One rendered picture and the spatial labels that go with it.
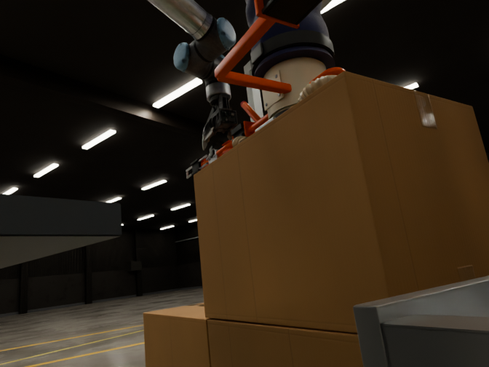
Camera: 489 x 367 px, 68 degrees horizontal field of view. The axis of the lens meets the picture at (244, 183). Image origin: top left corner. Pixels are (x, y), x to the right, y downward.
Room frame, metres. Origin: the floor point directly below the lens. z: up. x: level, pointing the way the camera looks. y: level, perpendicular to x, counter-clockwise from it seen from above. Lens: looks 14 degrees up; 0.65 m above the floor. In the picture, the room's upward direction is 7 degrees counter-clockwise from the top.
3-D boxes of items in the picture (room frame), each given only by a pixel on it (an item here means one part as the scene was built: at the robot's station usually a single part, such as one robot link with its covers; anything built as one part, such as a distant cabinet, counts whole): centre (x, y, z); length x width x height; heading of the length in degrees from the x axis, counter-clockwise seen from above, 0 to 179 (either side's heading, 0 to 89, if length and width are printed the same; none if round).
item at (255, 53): (0.88, -0.17, 1.19); 0.23 x 0.23 x 0.04
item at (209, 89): (1.21, 0.05, 1.29); 0.10 x 0.09 x 0.05; 122
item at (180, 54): (1.11, 0.12, 1.39); 0.12 x 0.12 x 0.09; 49
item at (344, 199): (0.88, -0.18, 0.75); 0.60 x 0.40 x 0.40; 33
